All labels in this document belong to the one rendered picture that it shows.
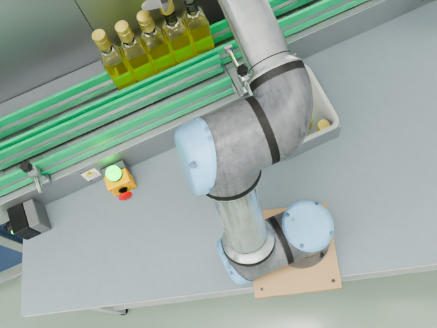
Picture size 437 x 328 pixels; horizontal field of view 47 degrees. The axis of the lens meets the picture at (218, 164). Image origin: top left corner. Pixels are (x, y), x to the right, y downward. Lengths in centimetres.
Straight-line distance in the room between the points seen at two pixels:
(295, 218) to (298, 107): 40
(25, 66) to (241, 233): 82
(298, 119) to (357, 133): 73
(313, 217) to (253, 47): 46
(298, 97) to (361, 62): 84
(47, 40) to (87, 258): 61
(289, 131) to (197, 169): 15
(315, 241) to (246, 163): 40
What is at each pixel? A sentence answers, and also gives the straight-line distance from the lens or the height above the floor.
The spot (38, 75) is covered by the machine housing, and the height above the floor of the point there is 93.
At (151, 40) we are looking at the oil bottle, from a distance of 129.
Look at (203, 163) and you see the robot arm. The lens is 76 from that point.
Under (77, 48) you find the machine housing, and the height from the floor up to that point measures 96.
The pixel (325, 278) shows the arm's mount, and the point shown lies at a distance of 135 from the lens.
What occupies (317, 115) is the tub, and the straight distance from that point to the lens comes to 150.
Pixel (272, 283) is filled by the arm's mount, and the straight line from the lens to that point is 134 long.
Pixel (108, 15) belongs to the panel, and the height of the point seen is 107.
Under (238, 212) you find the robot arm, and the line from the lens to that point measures 92.
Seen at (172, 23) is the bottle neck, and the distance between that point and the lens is 128.
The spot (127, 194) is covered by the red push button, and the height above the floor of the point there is 80.
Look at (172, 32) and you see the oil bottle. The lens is 129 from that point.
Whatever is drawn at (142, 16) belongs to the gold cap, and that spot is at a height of 116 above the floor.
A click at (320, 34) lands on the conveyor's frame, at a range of 154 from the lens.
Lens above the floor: 212
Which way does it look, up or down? 69 degrees down
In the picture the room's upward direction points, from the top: 21 degrees counter-clockwise
